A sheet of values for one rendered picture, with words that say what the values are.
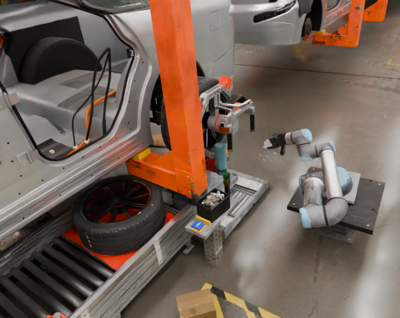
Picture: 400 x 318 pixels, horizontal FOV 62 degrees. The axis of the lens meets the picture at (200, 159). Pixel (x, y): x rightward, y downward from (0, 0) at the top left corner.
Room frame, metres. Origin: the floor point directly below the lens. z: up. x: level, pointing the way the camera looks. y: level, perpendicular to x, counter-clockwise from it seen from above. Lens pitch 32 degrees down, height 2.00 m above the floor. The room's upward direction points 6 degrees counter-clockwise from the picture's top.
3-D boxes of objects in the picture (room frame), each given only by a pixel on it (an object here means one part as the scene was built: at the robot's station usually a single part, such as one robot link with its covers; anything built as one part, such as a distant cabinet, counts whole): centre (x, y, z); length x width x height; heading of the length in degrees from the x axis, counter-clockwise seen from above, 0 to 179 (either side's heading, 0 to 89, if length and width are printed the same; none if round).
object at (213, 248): (1.75, -0.03, 0.21); 0.10 x 0.10 x 0.42; 51
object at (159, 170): (2.17, 0.34, 0.69); 0.52 x 0.17 x 0.35; 51
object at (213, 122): (2.32, -0.20, 0.85); 0.21 x 0.14 x 0.14; 51
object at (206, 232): (1.77, -0.05, 0.44); 0.43 x 0.17 x 0.03; 141
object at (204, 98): (2.36, -0.15, 0.85); 0.54 x 0.07 x 0.54; 141
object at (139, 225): (1.96, 0.64, 0.39); 0.66 x 0.66 x 0.24
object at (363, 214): (2.01, -1.04, 0.15); 0.60 x 0.60 x 0.30; 55
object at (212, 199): (1.78, -0.06, 0.51); 0.20 x 0.14 x 0.13; 133
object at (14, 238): (2.35, 1.69, 0.02); 0.52 x 0.42 x 0.04; 136
